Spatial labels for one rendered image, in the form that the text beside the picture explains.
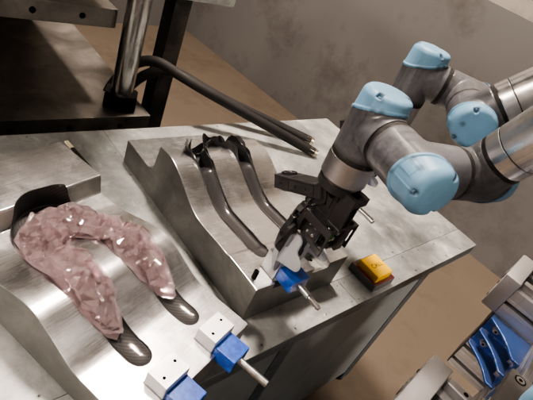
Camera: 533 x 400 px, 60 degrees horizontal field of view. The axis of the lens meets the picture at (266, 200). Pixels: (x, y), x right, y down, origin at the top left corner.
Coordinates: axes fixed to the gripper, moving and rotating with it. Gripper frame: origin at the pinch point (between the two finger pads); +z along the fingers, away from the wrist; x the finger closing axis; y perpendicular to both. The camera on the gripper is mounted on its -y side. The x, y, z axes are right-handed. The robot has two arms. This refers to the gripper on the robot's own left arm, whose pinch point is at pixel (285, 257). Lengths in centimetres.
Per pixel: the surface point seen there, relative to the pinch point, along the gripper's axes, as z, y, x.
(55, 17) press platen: -8, -79, -14
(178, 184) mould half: 2.8, -26.3, -7.0
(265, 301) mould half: 9.2, 2.0, -2.4
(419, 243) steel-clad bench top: 13, 1, 59
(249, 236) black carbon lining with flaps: 4.6, -10.4, 1.0
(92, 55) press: 14, -105, 9
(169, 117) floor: 93, -185, 102
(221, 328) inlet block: 4.6, 5.8, -16.9
